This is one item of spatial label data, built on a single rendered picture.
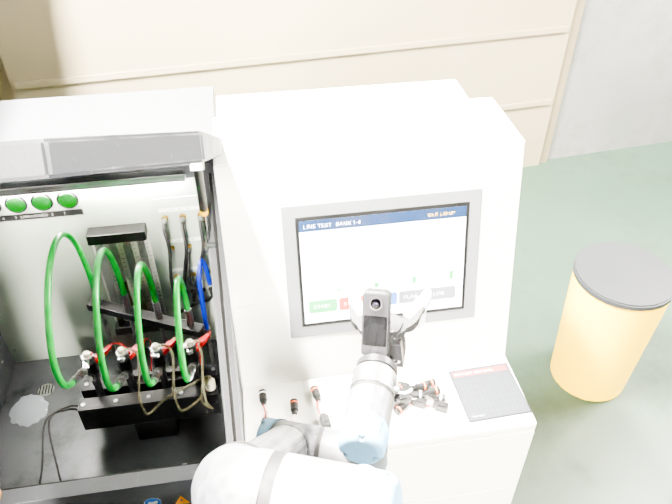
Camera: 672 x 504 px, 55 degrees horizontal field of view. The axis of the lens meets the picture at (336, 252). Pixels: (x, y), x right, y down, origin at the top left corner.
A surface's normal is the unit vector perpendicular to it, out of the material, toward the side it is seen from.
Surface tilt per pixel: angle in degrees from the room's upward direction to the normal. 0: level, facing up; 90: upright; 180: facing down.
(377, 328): 63
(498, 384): 0
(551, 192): 0
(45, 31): 90
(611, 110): 90
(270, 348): 76
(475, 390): 0
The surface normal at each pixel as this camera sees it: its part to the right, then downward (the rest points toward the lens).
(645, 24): 0.25, 0.62
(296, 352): 0.15, 0.43
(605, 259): 0.00, -0.77
